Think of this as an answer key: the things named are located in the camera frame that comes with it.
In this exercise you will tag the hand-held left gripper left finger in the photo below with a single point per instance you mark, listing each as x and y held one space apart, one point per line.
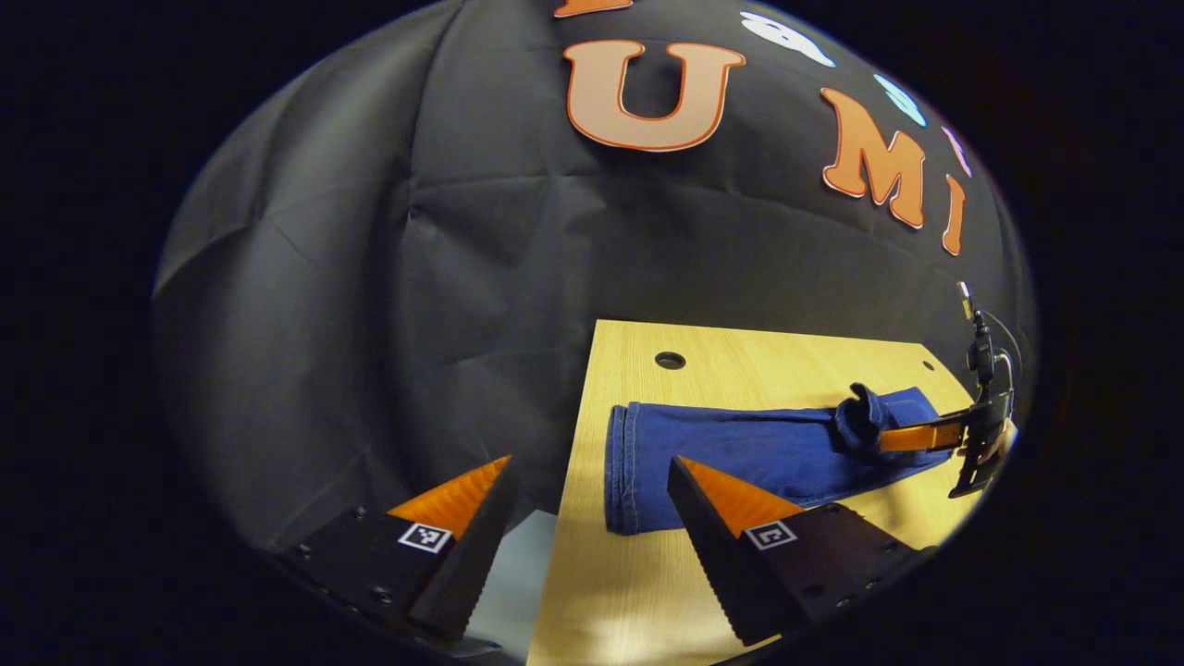
467 564

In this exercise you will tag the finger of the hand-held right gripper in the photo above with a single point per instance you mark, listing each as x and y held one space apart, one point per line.
925 437

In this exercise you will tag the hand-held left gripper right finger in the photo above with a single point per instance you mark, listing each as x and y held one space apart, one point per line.
712 555

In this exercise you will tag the blue denim jeans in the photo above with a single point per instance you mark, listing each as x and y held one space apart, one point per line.
740 453

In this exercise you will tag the black backdrop cloth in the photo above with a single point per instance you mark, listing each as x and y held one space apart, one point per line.
370 277

